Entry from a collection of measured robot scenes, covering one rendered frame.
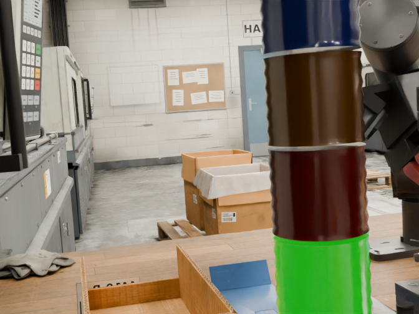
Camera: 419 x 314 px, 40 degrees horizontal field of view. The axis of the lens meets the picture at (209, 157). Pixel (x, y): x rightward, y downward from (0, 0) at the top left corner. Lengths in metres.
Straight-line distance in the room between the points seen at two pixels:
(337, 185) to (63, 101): 4.83
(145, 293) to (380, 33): 0.40
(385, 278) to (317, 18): 0.61
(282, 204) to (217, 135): 11.20
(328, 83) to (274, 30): 0.03
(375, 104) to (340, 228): 0.38
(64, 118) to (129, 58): 6.33
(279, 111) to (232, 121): 11.25
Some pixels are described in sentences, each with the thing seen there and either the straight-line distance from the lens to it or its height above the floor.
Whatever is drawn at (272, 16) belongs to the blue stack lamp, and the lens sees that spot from 0.22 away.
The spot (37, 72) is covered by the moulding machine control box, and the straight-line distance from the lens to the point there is 1.46.
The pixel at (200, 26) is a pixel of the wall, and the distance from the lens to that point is 11.46.
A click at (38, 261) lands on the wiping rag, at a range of 0.93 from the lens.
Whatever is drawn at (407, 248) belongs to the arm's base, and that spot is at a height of 0.91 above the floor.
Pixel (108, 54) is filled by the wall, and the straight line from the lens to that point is 11.25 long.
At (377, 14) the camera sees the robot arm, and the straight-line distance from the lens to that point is 0.57.
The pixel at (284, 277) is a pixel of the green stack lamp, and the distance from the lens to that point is 0.23.
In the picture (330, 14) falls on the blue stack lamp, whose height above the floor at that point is 1.17.
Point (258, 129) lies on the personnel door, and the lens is 11.58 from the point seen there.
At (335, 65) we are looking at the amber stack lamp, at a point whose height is 1.15.
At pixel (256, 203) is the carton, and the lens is 4.01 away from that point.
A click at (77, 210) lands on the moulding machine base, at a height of 0.30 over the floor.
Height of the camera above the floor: 1.14
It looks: 5 degrees down
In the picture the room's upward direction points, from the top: 4 degrees counter-clockwise
